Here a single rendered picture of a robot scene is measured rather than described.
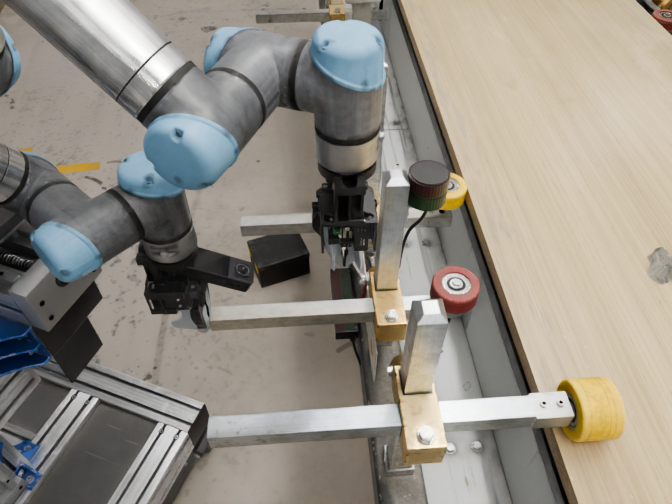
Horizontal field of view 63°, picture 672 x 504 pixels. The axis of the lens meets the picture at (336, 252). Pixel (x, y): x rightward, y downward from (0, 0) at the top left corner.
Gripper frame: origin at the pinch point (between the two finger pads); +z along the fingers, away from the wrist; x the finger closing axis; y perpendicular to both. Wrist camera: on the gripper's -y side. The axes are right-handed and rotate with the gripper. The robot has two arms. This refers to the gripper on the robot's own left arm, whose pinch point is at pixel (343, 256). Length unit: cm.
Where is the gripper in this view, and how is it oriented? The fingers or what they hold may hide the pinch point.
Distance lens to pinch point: 81.8
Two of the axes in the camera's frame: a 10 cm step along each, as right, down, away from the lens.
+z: 0.0, 6.8, 7.4
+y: 0.7, 7.3, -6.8
